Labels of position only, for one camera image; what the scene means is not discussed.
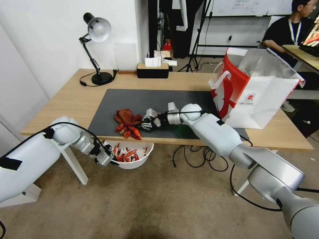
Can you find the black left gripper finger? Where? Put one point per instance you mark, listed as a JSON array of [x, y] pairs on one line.
[[115, 163], [114, 157]]

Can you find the person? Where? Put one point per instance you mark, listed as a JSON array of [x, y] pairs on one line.
[[281, 30]]

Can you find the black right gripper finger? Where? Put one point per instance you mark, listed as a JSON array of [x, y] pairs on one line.
[[148, 126], [149, 119]]

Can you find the red small box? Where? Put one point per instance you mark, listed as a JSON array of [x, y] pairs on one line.
[[167, 46]]

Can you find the black desk lamp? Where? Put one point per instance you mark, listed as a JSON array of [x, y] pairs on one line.
[[99, 27]]

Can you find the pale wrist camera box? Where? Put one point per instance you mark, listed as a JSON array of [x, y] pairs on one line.
[[103, 158], [151, 112]]

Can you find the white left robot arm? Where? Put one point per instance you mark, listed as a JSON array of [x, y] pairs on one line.
[[30, 159]]

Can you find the black tripod stand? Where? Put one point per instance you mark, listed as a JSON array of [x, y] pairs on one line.
[[197, 37]]

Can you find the black table mat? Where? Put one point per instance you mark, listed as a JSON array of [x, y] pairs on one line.
[[174, 102]]

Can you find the red shrimp piece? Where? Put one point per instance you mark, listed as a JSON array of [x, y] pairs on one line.
[[120, 128], [115, 149], [122, 158], [119, 151], [130, 152], [136, 133], [127, 133]]

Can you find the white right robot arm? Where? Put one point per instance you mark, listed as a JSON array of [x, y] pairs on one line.
[[224, 134]]

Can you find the wooden table white legs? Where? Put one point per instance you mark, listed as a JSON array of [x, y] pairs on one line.
[[74, 99]]

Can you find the small wooden desk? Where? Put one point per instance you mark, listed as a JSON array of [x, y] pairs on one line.
[[299, 52]]

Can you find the black tissue box wooden lid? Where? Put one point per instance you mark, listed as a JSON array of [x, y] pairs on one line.
[[152, 72]]

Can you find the white box with papers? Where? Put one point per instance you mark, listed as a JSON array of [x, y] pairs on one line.
[[163, 56]]

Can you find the white shoe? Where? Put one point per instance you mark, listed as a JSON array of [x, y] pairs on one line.
[[287, 106]]

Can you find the dark laptop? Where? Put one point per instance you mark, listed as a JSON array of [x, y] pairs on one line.
[[311, 37]]

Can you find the red cloth towel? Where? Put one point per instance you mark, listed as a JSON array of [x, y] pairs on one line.
[[127, 115]]

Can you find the whiteboard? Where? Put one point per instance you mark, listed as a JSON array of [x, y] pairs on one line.
[[249, 7]]

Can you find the white tissue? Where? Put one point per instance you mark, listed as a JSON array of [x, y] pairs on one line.
[[152, 61]]

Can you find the red and white takeout bag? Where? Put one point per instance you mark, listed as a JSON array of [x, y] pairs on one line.
[[259, 99]]

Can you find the white round plastic container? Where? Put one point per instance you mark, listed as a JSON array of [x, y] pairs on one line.
[[134, 163]]

